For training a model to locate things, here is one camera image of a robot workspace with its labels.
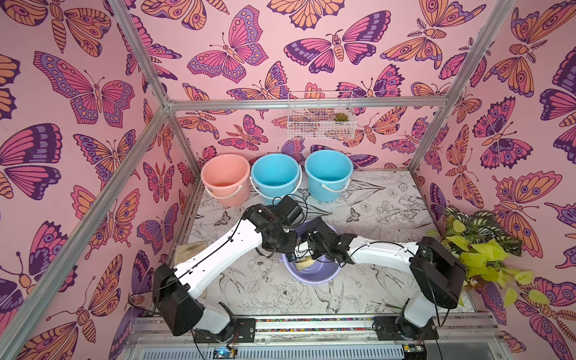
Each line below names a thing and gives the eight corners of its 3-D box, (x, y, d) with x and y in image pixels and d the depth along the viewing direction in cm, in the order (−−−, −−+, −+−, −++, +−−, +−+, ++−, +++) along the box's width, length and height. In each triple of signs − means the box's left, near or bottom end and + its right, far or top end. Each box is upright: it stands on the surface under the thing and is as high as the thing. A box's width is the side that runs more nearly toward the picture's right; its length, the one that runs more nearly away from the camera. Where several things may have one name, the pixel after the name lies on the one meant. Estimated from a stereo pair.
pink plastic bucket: (206, 214, 106) (192, 190, 92) (216, 180, 120) (206, 154, 106) (252, 214, 106) (245, 189, 92) (256, 179, 120) (251, 153, 106)
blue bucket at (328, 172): (305, 210, 107) (307, 184, 93) (304, 176, 122) (305, 149, 107) (349, 210, 107) (357, 184, 93) (342, 176, 122) (349, 149, 107)
